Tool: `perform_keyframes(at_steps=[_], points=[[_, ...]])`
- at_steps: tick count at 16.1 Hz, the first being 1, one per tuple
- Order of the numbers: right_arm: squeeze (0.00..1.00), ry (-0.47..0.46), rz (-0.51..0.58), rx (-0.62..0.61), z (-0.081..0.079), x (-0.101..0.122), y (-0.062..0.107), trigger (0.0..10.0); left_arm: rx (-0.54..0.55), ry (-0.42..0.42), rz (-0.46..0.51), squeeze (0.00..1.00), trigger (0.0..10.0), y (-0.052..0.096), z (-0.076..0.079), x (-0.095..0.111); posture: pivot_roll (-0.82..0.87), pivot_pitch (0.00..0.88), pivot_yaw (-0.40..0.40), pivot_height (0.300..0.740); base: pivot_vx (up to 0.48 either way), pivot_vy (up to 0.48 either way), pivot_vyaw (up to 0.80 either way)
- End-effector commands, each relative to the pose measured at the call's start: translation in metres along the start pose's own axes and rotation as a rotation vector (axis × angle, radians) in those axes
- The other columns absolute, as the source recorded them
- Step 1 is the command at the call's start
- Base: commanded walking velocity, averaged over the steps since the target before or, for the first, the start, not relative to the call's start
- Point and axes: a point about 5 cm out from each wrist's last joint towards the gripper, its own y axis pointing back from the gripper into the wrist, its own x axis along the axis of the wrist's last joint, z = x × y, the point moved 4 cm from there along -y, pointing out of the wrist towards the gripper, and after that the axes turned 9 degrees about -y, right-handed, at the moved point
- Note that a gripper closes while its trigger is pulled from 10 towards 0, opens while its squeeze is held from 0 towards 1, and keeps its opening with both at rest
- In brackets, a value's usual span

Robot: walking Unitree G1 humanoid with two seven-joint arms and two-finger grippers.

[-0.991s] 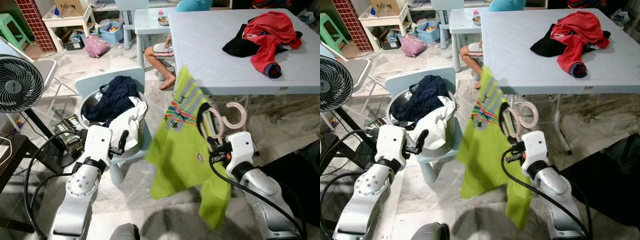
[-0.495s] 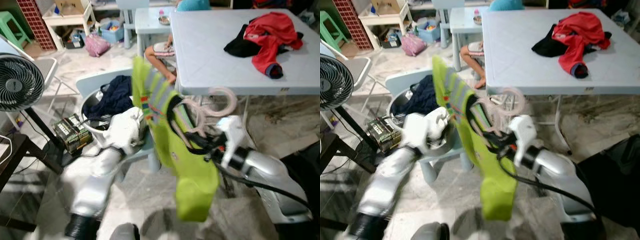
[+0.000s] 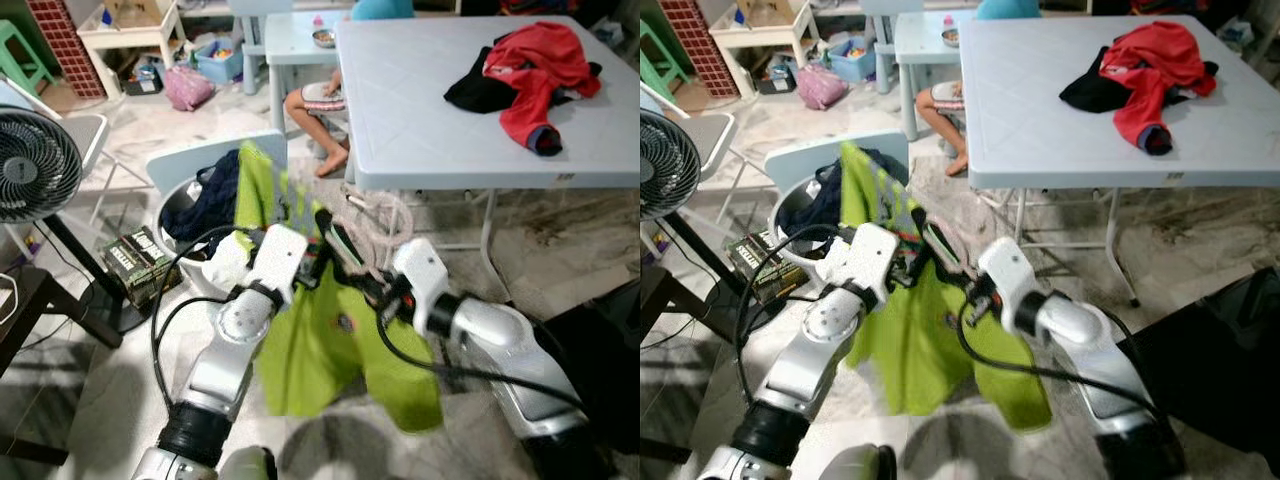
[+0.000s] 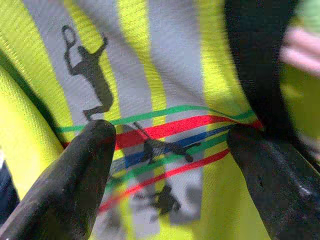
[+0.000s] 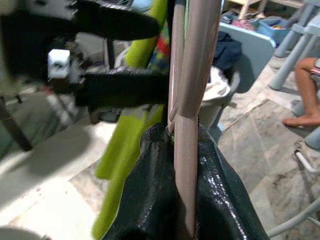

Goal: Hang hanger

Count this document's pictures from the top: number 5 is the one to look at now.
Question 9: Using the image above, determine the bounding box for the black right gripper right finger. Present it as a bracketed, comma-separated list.
[195, 123, 270, 240]

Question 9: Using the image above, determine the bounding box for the white low shelf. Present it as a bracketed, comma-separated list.
[234, 0, 306, 20]

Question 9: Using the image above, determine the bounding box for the blue toy bin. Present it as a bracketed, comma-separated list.
[257, 16, 292, 45]

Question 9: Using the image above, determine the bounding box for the multicolour printed cloth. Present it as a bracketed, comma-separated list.
[147, 21, 171, 73]

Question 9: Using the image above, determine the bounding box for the grey laundry bucket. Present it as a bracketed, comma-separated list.
[199, 66, 242, 128]

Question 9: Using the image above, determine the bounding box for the lime green shirt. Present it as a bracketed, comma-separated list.
[91, 0, 190, 240]

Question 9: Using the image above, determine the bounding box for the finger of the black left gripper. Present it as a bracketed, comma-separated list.
[71, 0, 161, 41]
[75, 67, 171, 113]

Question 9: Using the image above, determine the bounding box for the dark wooden chair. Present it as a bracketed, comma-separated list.
[0, 94, 35, 152]

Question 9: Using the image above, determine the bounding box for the grey-blue kids table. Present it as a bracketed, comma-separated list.
[269, 0, 320, 91]

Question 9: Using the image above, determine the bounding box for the child in striped shorts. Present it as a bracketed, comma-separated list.
[282, 57, 320, 128]

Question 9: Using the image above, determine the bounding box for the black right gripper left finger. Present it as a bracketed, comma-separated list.
[103, 123, 181, 240]

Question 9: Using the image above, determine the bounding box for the white cloth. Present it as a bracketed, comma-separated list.
[202, 66, 232, 102]

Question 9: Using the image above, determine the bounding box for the navy blue garment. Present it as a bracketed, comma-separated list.
[213, 31, 243, 71]

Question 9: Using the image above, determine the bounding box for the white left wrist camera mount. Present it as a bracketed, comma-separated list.
[46, 48, 71, 79]

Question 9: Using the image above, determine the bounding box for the pink bag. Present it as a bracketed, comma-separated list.
[232, 19, 256, 32]

